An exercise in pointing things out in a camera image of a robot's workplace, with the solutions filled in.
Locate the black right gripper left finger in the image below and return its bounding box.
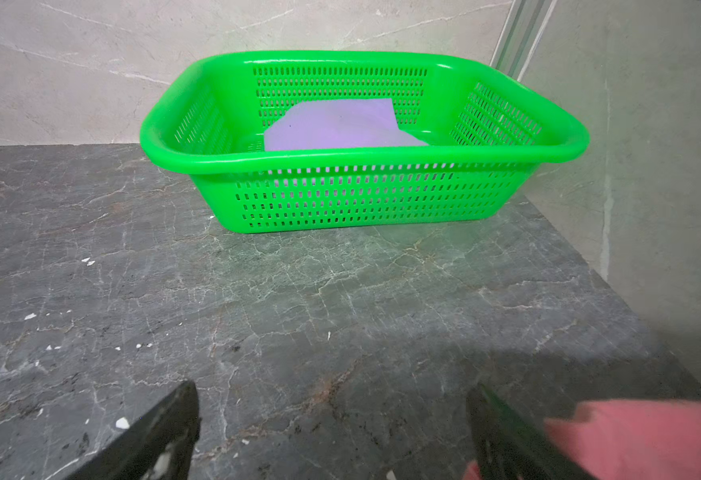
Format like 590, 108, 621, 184
68, 380, 200, 480

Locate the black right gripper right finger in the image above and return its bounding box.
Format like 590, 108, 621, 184
466, 384, 593, 479

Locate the purple t shirt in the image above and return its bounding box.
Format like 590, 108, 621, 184
264, 99, 426, 152

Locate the folded pink t shirt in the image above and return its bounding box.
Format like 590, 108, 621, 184
461, 398, 701, 480

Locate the green plastic basket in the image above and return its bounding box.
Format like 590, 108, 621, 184
140, 50, 590, 233

